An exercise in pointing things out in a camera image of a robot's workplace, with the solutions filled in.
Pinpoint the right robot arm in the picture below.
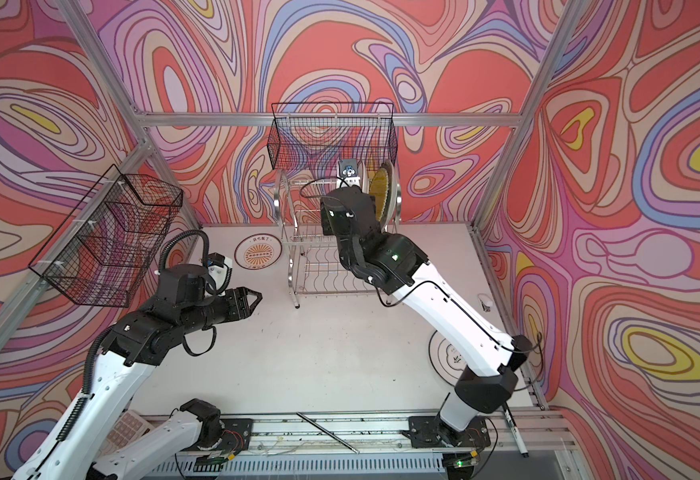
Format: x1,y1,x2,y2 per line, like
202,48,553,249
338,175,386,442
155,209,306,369
320,186,535,434

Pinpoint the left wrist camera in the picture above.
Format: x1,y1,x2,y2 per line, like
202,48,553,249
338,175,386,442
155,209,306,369
206,252,232,295

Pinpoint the yellow woven pattern plate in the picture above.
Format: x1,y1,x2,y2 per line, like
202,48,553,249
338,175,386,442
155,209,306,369
369,165,391,221

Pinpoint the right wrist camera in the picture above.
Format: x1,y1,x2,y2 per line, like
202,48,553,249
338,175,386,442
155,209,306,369
338,159,364,188

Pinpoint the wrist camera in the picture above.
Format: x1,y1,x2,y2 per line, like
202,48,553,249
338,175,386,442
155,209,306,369
338,159,364,188
206,252,232,295

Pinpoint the black wire basket wall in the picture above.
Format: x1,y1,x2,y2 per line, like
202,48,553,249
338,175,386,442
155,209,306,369
28,165,184,307
267,101,398,176

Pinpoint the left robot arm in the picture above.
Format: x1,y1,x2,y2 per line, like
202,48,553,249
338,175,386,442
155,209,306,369
13,264,263,479

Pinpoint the orange sunburst plate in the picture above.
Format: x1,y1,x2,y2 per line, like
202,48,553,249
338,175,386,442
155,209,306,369
359,161,370,192
234,233,283,271

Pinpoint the black wire basket left wall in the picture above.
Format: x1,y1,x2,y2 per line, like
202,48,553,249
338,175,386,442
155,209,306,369
28,165,184,307

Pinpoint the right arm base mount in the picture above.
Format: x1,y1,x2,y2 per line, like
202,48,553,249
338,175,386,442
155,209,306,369
401,415,491,451

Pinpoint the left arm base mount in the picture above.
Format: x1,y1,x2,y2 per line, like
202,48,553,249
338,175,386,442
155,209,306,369
181,417,254,455

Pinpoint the light green flower plate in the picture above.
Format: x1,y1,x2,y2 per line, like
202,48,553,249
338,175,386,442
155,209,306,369
384,162,402,226

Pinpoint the black thin rod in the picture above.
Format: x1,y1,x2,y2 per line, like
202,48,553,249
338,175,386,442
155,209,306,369
296,412,360,454

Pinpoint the black marker pen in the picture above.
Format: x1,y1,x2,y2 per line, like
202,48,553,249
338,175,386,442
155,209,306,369
502,403,530,458

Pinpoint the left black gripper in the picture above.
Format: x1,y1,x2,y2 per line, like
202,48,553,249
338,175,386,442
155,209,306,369
178,285,265,338

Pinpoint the silver two-tier dish rack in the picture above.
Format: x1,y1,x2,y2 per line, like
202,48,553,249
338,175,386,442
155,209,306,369
274,169,375,306

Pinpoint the white black-rim plate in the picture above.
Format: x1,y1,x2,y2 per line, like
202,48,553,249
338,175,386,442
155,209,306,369
428,331,466,386

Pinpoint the black wire basket back wall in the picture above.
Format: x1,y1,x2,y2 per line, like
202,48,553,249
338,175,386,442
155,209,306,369
267,101,398,176

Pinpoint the small white clip object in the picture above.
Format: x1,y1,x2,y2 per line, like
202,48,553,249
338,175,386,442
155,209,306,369
478,293,495,312

